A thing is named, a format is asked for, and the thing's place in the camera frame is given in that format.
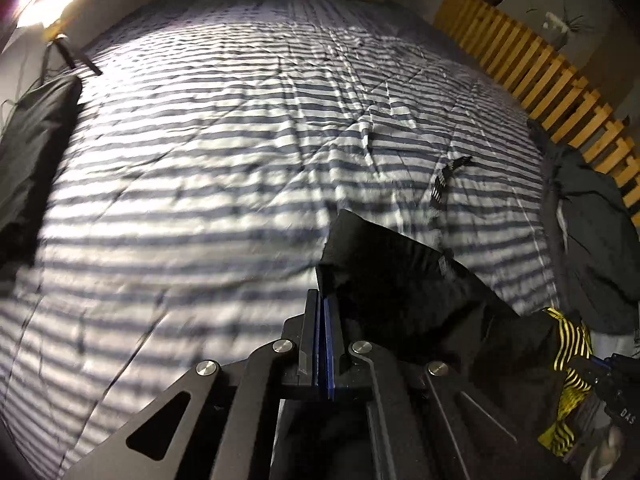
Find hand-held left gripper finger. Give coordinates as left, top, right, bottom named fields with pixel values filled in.
left=62, top=290, right=333, bottom=480
left=325, top=295, right=541, bottom=480

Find black pants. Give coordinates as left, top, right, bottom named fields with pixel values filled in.
left=0, top=76, right=83, bottom=266
left=315, top=209, right=568, bottom=480

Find folded black pants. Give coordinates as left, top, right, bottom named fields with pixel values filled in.
left=0, top=76, right=83, bottom=266

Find pale cloth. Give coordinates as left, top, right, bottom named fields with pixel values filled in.
left=582, top=425, right=640, bottom=480

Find dark clothes pile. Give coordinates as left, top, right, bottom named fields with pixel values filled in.
left=527, top=117, right=640, bottom=336

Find striped blanket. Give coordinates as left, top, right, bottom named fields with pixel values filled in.
left=0, top=0, right=566, bottom=480

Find black tripod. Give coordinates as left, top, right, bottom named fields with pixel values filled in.
left=44, top=34, right=103, bottom=77

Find black white striped drawstring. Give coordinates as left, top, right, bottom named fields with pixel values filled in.
left=427, top=156, right=473, bottom=211

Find yellow wooden slatted rail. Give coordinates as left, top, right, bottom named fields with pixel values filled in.
left=432, top=0, right=640, bottom=211

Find plant wall decal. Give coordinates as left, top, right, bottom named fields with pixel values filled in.
left=527, top=2, right=596, bottom=46

